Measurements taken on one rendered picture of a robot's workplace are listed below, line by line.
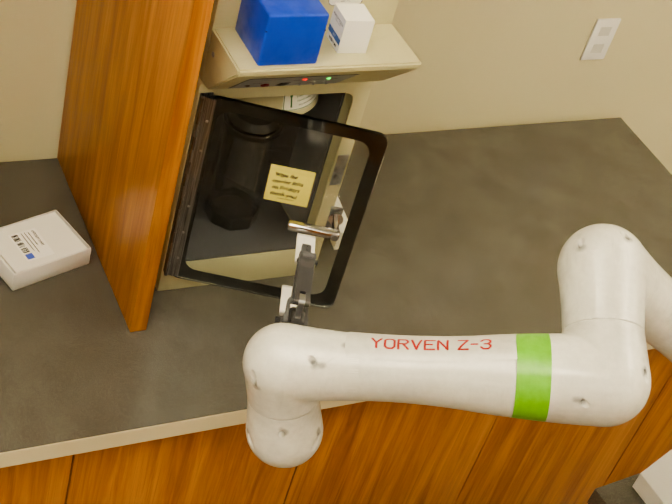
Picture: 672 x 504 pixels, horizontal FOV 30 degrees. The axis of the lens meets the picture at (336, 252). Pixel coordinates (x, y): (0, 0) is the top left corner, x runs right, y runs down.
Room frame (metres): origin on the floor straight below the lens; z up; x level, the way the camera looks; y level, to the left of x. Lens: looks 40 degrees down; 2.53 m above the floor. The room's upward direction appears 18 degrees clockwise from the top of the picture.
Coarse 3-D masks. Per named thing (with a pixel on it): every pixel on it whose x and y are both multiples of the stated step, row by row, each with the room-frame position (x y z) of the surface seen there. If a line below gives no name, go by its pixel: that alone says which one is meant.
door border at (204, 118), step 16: (208, 112) 1.65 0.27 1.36; (208, 128) 1.65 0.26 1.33; (192, 144) 1.65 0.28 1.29; (192, 160) 1.65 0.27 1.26; (192, 176) 1.65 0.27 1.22; (192, 192) 1.65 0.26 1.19; (192, 208) 1.65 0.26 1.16; (176, 240) 1.65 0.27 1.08; (176, 256) 1.65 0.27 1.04; (176, 272) 1.65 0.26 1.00
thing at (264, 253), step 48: (240, 144) 1.66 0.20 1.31; (288, 144) 1.68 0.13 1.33; (336, 144) 1.69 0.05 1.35; (384, 144) 1.70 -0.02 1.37; (240, 192) 1.67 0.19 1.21; (336, 192) 1.69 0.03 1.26; (192, 240) 1.66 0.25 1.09; (240, 240) 1.67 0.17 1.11; (288, 240) 1.68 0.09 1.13; (240, 288) 1.67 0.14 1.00; (336, 288) 1.70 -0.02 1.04
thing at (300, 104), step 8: (280, 96) 1.78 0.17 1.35; (288, 96) 1.78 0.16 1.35; (296, 96) 1.79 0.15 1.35; (304, 96) 1.81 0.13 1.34; (312, 96) 1.83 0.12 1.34; (264, 104) 1.76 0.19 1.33; (272, 104) 1.77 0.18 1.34; (280, 104) 1.77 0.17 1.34; (288, 104) 1.78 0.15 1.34; (296, 104) 1.79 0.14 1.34; (304, 104) 1.80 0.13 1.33; (312, 104) 1.82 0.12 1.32; (296, 112) 1.79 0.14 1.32; (304, 112) 1.80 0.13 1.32
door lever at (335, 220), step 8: (336, 216) 1.69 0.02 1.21; (288, 224) 1.64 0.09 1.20; (296, 224) 1.64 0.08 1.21; (304, 224) 1.64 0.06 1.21; (312, 224) 1.65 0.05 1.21; (336, 224) 1.67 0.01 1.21; (304, 232) 1.64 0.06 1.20; (312, 232) 1.64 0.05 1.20; (320, 232) 1.64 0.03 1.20; (328, 232) 1.65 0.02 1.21; (336, 232) 1.65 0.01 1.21; (336, 240) 1.64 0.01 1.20
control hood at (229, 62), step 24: (384, 24) 1.83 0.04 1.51; (216, 48) 1.64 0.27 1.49; (240, 48) 1.63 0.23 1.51; (384, 48) 1.76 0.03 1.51; (408, 48) 1.78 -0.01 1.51; (216, 72) 1.62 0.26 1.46; (240, 72) 1.57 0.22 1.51; (264, 72) 1.59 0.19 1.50; (288, 72) 1.61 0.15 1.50; (312, 72) 1.64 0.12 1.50; (336, 72) 1.67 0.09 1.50; (360, 72) 1.70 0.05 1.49; (384, 72) 1.74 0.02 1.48
